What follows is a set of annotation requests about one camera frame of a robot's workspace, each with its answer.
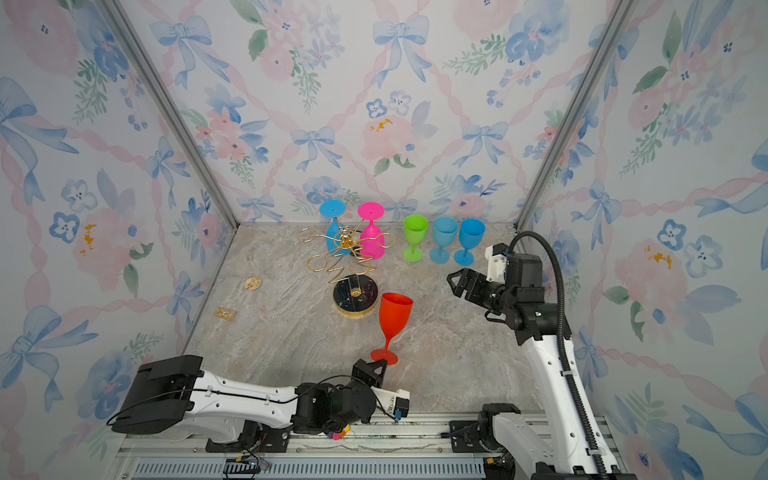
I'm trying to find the blue wine glass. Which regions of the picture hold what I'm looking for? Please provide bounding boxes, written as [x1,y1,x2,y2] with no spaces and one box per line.
[454,218,486,267]
[319,199,346,252]

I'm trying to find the teal wine glass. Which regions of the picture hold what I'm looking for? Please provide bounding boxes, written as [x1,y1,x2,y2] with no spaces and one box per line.
[430,217,459,264]

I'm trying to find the red wine glass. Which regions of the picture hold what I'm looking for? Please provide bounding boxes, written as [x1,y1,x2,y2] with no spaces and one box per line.
[370,293,414,365]

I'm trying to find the green wine glass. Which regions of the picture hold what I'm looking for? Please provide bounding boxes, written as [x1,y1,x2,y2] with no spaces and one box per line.
[403,214,429,263]

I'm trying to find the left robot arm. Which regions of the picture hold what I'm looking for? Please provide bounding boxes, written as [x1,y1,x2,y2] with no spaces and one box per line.
[107,355,410,443]

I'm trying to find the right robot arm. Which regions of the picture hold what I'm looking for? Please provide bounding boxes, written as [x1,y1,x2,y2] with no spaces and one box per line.
[447,245,632,479]

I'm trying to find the pink wine glass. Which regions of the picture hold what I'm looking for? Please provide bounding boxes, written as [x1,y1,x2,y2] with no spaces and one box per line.
[357,202,386,260]

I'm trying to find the rainbow flower toy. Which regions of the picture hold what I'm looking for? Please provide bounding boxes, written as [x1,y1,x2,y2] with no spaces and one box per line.
[326,425,351,441]

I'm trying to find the round cracker piece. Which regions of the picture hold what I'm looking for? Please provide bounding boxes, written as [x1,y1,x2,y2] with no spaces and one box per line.
[243,276,262,291]

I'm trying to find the square cracker piece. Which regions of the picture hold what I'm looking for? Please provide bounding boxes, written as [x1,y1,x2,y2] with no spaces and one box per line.
[214,307,237,321]

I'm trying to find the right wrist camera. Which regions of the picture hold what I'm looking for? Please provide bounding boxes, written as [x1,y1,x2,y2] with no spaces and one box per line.
[484,243,508,284]

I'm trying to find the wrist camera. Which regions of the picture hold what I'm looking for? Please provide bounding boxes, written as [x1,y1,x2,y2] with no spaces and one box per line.
[371,387,410,421]
[484,243,508,284]

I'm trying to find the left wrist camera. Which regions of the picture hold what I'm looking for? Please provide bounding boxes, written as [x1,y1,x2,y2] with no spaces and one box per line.
[371,387,410,421]

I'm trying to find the aluminium mounting rail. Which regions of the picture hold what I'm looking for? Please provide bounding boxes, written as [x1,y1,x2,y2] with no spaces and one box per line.
[110,411,628,480]

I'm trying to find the gold wire glass rack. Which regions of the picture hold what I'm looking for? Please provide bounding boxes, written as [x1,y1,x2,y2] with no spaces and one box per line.
[296,226,395,318]

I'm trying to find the right frame post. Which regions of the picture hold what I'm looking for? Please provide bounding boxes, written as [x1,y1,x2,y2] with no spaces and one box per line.
[514,0,636,233]

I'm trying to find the frame post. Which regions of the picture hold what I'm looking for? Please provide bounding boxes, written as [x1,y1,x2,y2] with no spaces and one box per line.
[514,0,636,233]
[95,0,239,229]

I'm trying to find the left frame post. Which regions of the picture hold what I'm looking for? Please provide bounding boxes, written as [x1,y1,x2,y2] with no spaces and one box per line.
[95,0,239,229]

